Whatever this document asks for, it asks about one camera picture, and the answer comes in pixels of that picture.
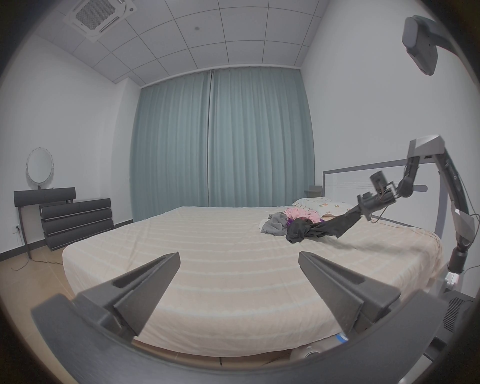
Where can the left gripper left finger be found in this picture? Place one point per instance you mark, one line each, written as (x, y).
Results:
(127, 300)

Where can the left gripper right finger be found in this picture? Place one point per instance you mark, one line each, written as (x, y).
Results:
(348, 296)

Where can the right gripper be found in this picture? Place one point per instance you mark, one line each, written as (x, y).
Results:
(377, 198)

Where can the black T-shirt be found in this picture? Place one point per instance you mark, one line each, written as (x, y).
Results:
(302, 230)

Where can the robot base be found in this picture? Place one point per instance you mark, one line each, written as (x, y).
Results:
(311, 352)

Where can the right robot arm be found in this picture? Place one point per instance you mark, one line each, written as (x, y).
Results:
(459, 210)

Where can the bed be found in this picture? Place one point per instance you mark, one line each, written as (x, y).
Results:
(225, 255)

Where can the white printed pillow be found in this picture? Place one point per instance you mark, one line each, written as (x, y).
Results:
(322, 204)

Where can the grey bedside table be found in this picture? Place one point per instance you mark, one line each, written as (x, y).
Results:
(314, 190)

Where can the pink garment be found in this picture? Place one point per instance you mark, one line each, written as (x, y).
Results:
(300, 214)

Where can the black chest of drawers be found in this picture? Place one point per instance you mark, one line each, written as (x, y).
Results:
(77, 225)

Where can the purple garment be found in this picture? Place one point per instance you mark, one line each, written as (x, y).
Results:
(288, 224)

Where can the grey garment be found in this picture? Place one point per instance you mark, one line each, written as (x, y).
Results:
(273, 225)

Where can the black dressing table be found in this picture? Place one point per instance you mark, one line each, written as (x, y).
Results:
(43, 195)

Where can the blue-green curtain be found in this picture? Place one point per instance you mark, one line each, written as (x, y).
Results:
(225, 150)

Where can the ceiling air conditioner vent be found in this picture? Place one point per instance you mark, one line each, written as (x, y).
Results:
(99, 15)

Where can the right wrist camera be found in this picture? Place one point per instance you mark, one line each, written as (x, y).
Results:
(379, 179)

